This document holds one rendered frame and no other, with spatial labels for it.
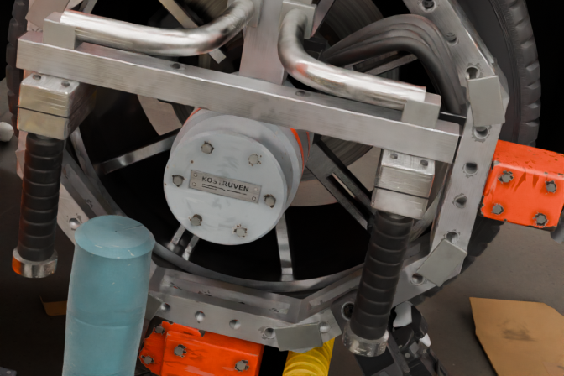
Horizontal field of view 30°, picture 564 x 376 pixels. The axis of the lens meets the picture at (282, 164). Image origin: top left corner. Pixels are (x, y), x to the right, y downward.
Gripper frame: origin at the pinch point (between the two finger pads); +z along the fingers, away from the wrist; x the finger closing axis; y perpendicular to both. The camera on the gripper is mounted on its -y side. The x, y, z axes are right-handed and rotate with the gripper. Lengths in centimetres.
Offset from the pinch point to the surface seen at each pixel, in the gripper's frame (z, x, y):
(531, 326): 109, -15, 74
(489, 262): 140, -22, 68
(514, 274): 137, -17, 73
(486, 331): 102, -23, 66
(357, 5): 15.7, 13.9, -32.1
